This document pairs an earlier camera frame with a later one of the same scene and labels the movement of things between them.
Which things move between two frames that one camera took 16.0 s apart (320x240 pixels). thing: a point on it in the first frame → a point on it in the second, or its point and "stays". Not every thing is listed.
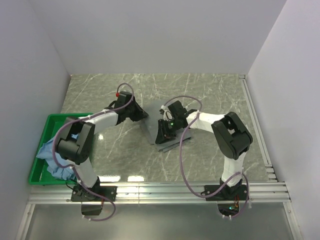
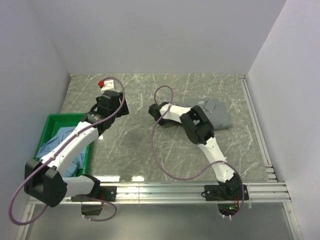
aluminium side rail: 258,128 stays
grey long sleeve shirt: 150,124 → 217,111
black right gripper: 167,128 → 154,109
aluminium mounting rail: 274,192 stays
